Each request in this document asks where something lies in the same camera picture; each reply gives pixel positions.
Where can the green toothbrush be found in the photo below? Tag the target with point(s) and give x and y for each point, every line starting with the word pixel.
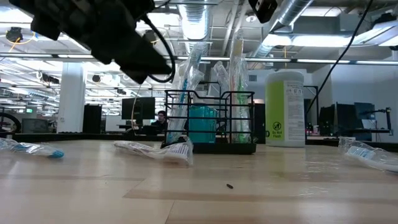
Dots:
pixel 239 102

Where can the white pillar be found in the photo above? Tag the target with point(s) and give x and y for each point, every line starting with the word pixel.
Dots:
pixel 71 99

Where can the blue toothbrush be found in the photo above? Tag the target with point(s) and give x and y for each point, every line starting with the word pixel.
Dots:
pixel 183 90
pixel 196 54
pixel 18 148
pixel 363 154

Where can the wipes canister with green label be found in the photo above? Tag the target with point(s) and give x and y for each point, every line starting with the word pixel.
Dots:
pixel 284 118

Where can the black aluminium table frame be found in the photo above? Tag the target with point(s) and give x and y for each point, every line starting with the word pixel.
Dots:
pixel 77 137

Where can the dark desk monitor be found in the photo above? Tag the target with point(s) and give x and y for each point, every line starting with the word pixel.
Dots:
pixel 342 118

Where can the dark blue panel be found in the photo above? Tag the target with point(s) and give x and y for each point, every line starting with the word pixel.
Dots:
pixel 363 109

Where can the person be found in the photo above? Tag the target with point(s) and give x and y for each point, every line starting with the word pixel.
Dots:
pixel 161 119

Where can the ribbed silver ceiling duct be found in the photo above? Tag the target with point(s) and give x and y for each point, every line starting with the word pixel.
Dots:
pixel 199 18

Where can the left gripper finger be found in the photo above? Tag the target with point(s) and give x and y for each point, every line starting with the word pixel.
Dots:
pixel 146 63

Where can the bright ceiling light panel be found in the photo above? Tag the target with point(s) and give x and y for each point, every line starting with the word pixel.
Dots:
pixel 311 40

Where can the black computer monitor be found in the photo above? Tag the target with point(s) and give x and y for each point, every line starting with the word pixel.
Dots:
pixel 138 107

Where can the round ceiling fixture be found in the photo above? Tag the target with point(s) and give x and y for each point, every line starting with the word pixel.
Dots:
pixel 250 17

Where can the black ceiling dome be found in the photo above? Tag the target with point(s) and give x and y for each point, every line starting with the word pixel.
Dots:
pixel 151 35
pixel 14 34

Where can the white toothbrush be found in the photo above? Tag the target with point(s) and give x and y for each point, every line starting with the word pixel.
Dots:
pixel 161 154
pixel 221 73

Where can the smooth silver ceiling duct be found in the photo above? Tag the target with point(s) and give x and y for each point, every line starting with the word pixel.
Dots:
pixel 295 9

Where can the small black ceiling camera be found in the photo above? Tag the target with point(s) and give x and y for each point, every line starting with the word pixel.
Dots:
pixel 96 78

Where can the black cabinet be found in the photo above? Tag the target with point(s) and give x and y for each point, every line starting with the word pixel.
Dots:
pixel 91 119

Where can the small black screw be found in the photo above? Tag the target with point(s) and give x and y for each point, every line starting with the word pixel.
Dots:
pixel 229 186

